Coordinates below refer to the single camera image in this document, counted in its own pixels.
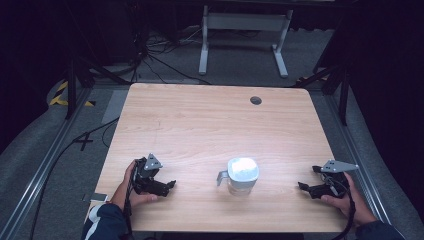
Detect black cross floor mark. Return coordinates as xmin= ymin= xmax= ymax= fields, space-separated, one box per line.
xmin=73 ymin=132 xmax=95 ymax=152

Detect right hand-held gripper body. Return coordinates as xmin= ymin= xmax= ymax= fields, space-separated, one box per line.
xmin=309 ymin=159 xmax=360 ymax=200

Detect aluminium floor rail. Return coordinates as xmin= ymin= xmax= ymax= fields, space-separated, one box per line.
xmin=324 ymin=94 xmax=392 ymax=225
xmin=0 ymin=87 xmax=94 ymax=240

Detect black floor cable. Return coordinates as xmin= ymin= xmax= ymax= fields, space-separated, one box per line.
xmin=29 ymin=116 xmax=121 ymax=240

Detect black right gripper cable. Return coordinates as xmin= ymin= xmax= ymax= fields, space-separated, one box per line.
xmin=329 ymin=176 xmax=357 ymax=240

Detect person's right hand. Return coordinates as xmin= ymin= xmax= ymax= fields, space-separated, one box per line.
xmin=320 ymin=171 xmax=378 ymax=228

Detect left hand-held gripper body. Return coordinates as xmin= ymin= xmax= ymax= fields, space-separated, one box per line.
xmin=131 ymin=152 xmax=172 ymax=198

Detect yellow black floor tape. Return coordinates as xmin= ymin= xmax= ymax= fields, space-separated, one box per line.
xmin=48 ymin=80 xmax=97 ymax=108

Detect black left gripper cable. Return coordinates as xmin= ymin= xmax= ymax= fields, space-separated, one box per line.
xmin=122 ymin=163 xmax=138 ymax=240

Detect grey tape piece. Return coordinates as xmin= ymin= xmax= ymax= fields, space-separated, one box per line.
xmin=81 ymin=192 xmax=109 ymax=203

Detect black tripod stand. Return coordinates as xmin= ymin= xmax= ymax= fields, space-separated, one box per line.
xmin=63 ymin=0 xmax=133 ymax=121
xmin=293 ymin=9 xmax=354 ymax=127

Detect white metal stand frame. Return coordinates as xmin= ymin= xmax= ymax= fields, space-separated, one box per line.
xmin=198 ymin=4 xmax=295 ymax=80

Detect person's left hand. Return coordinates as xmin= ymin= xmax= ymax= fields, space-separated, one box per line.
xmin=110 ymin=159 xmax=159 ymax=210

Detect bundle of floor cables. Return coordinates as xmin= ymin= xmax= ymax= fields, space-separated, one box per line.
xmin=131 ymin=24 xmax=261 ymax=86

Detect clear jug with white lid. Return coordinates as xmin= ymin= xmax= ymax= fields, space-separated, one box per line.
xmin=216 ymin=156 xmax=261 ymax=197

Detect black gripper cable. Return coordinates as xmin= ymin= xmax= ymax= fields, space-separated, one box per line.
xmin=122 ymin=163 xmax=138 ymax=240
xmin=329 ymin=176 xmax=357 ymax=240

